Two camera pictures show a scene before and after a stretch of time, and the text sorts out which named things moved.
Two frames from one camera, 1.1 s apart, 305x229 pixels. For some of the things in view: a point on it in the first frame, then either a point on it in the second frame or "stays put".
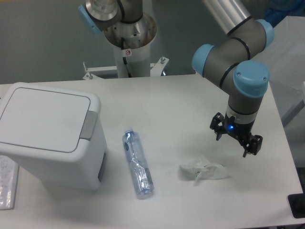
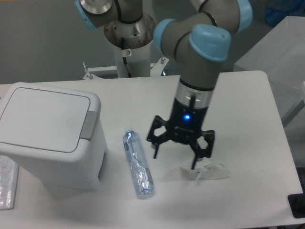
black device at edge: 297,203 stays put
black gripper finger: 254,146 -> 209,135
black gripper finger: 217,125 -> 157,121
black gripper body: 241,131 -> 187,122
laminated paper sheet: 9,171 stays put
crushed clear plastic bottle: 140,171 stays put
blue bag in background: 277,11 stays put
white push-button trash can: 56,133 stays put
